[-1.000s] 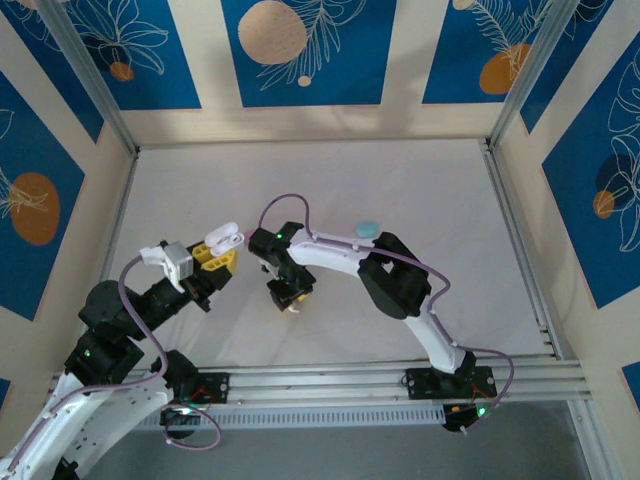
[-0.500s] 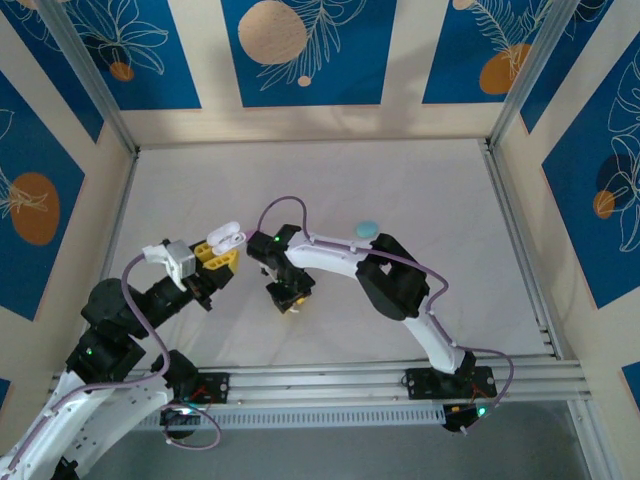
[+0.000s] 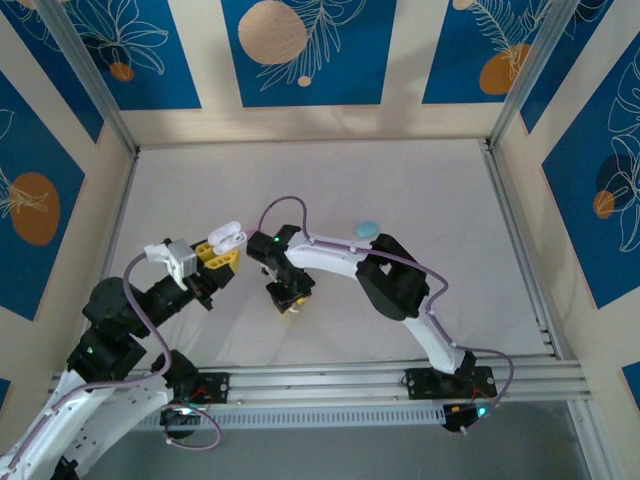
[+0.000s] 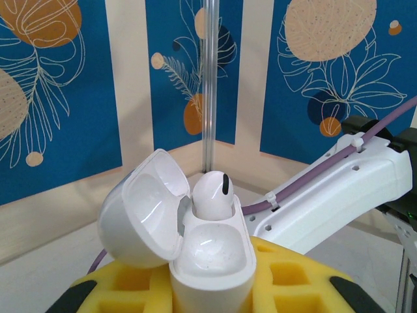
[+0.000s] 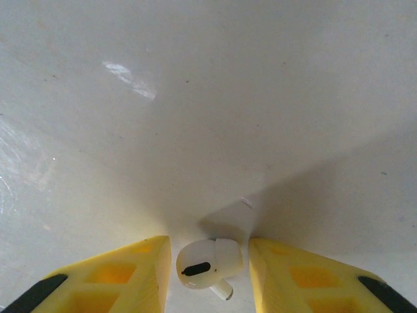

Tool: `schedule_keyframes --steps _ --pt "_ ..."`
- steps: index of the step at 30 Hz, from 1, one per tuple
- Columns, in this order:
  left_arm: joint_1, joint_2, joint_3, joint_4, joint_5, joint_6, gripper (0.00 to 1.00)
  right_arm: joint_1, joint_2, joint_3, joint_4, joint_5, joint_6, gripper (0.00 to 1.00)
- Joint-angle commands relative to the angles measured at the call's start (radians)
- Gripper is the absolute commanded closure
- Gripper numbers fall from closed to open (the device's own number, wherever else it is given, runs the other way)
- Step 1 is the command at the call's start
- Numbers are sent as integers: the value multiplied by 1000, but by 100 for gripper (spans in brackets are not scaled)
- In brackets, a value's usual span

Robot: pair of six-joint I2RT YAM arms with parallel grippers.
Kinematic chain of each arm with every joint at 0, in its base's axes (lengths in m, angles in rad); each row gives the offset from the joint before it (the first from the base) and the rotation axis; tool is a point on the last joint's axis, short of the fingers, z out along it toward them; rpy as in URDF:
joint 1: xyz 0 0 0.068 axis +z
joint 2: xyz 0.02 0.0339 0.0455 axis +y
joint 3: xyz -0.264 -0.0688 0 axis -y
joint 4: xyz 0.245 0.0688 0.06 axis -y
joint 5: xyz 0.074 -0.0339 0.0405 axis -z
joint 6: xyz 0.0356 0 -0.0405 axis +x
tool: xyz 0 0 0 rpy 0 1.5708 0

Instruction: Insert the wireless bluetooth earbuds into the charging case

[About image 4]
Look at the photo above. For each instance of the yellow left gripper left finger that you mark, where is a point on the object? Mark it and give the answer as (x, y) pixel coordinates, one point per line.
(159, 287)

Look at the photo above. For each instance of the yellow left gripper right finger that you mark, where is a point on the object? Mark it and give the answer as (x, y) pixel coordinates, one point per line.
(260, 293)

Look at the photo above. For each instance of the white earbud charging case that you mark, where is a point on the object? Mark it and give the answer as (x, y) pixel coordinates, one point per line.
(208, 254)

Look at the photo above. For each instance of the white earbud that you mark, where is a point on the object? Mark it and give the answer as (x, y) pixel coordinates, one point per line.
(208, 195)

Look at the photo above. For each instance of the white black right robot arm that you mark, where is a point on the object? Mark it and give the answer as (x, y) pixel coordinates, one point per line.
(342, 195)

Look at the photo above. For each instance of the aluminium frame post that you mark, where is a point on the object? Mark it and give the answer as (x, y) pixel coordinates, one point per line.
(210, 98)

